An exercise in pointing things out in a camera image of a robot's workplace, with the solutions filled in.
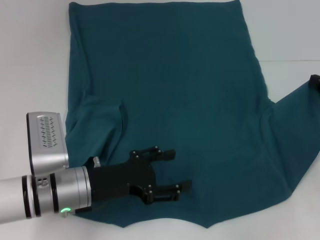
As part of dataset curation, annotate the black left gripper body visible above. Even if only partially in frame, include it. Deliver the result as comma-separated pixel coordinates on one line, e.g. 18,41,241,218
88,150,161,206

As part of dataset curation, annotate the dark teal shirt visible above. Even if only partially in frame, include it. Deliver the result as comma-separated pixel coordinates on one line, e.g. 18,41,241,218
64,0,320,229

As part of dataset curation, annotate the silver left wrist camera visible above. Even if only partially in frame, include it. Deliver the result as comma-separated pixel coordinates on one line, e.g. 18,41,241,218
26,111,70,175

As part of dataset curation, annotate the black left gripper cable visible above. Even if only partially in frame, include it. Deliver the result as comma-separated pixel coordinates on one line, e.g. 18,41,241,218
60,199,101,219

